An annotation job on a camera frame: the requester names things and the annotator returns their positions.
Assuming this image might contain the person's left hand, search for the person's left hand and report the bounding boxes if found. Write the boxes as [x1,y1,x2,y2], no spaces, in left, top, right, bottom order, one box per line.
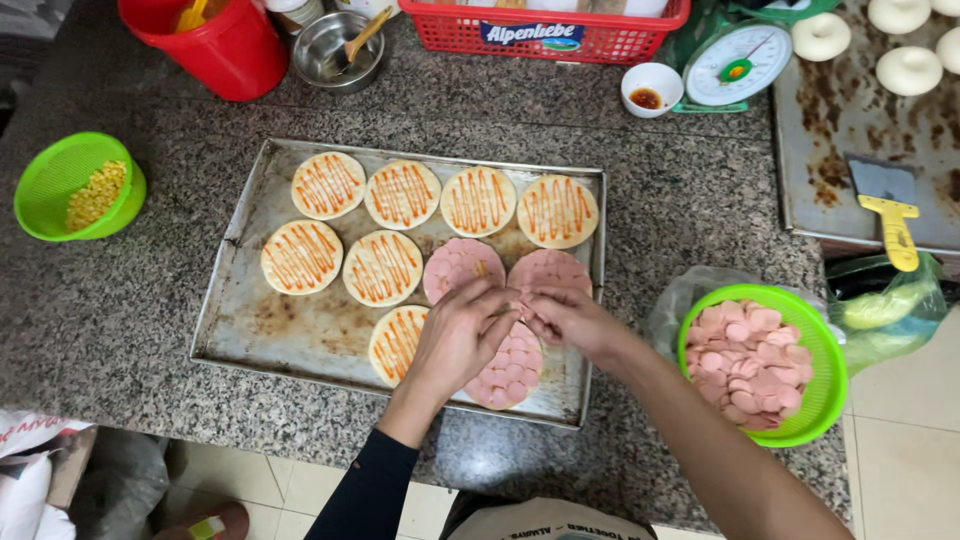
[403,278,523,408]

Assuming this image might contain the person's right hand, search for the person's right hand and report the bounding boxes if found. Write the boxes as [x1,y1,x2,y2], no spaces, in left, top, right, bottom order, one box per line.
[520,287,639,370]

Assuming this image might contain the sausage-topped pizza base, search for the sausage-topped pizza base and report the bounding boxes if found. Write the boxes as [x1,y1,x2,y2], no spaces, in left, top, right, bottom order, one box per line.
[423,237,508,306]
[507,248,594,303]
[462,321,546,412]

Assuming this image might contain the clear plastic bag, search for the clear plastic bag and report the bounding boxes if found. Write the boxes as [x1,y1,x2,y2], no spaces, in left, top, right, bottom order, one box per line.
[644,265,760,363]

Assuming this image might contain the group of sauce-striped pizza bases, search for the group of sauce-striped pizza bases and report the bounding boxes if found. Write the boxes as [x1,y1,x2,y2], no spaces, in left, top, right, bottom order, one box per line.
[260,150,600,390]

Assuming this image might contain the large metal baking tray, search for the large metal baking tray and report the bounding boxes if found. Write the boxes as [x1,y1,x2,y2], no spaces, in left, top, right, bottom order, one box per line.
[190,138,608,431]

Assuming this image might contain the pile of pink sausage slices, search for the pile of pink sausage slices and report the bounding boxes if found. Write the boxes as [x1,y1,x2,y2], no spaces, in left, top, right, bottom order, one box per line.
[684,299,816,433]

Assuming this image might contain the person's beige apron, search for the person's beige apron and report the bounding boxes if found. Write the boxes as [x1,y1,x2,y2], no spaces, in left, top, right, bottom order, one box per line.
[438,490,659,540]

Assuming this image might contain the small white sauce bowl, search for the small white sauce bowl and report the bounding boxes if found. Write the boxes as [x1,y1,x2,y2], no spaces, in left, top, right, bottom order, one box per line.
[620,61,686,120]

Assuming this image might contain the large green plastic colander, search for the large green plastic colander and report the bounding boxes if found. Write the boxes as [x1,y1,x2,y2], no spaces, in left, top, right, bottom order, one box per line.
[676,282,851,450]

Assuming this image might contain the brown slipper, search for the brown slipper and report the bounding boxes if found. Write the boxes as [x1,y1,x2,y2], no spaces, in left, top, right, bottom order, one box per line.
[153,500,251,540]

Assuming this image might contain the green kitchen scale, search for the green kitchen scale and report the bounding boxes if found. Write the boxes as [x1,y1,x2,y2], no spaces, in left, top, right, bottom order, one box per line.
[663,0,846,116]

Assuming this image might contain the green plastic bag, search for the green plastic bag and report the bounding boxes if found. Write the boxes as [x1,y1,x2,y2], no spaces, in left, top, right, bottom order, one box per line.
[826,250,949,377]

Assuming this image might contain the red plastic basket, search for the red plastic basket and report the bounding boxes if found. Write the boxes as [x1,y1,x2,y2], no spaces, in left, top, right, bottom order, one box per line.
[396,0,692,67]

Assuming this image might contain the stainless steel bowl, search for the stainless steel bowl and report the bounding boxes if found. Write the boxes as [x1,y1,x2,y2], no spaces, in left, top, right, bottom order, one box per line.
[291,9,387,96]

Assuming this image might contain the wooden spoon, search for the wooden spoon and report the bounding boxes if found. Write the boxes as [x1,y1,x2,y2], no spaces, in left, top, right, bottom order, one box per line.
[342,5,395,66]

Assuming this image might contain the stained metal tray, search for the stained metal tray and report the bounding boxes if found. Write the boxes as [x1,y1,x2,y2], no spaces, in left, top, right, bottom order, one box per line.
[771,0,960,258]

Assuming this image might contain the grey plastic bag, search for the grey plastic bag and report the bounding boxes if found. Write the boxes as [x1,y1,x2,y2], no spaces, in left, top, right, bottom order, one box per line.
[69,426,171,540]

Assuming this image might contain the white-lidded jar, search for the white-lidded jar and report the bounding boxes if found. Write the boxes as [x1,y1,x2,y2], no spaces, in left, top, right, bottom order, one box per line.
[263,0,326,36]

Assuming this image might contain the red plastic bucket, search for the red plastic bucket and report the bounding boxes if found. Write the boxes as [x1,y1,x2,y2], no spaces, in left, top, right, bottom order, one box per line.
[117,0,291,103]

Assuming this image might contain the heap of yellow corn kernels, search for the heap of yellow corn kernels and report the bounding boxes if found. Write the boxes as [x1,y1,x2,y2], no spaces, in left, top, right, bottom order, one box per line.
[64,159,129,233]

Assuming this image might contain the yellow plastic utensil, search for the yellow plastic utensil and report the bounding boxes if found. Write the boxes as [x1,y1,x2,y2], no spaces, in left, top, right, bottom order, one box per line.
[174,0,212,34]

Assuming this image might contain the small green plastic colander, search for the small green plastic colander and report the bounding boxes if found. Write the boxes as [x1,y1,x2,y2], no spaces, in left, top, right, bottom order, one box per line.
[13,131,148,243]

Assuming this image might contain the white printed sack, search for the white printed sack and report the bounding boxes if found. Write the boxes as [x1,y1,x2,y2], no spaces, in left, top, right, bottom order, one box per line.
[0,408,96,540]

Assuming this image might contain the yellow-handled metal scraper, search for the yellow-handled metal scraper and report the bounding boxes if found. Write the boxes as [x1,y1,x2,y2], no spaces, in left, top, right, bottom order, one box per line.
[843,151,923,274]

